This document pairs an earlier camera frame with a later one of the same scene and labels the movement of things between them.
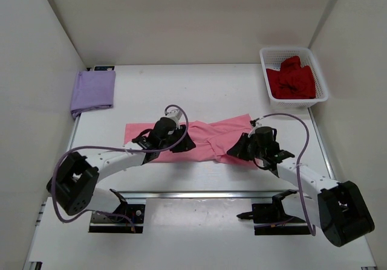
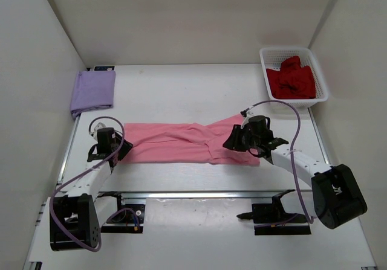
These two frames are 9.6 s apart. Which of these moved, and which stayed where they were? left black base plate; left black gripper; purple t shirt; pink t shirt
Moved: left black gripper
Stayed: pink t shirt; left black base plate; purple t shirt
